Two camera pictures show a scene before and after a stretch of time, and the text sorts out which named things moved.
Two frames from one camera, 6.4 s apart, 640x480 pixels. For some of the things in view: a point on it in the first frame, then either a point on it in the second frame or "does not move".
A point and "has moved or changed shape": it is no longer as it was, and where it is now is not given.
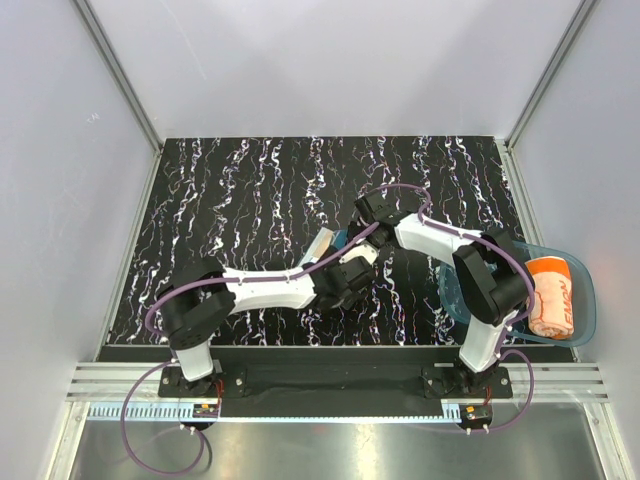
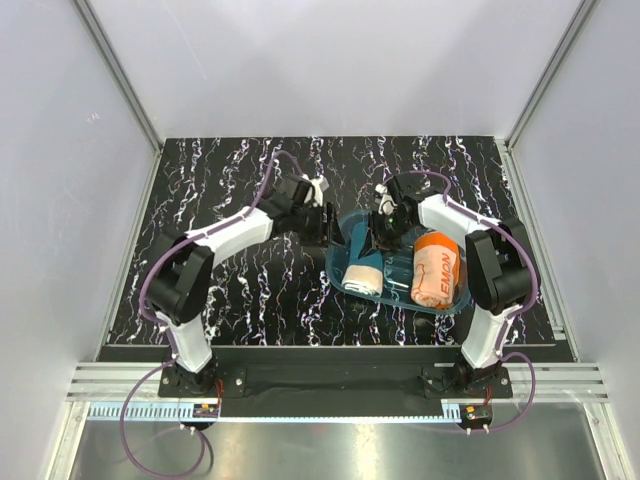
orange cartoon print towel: x=550 y=304 -> x=436 y=270
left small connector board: x=205 y=410 does not move
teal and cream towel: x=323 y=238 has moved or changed shape
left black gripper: x=348 y=299 -> x=324 y=233
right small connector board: x=475 y=415 does not move
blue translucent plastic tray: x=583 y=293 -> x=397 y=269
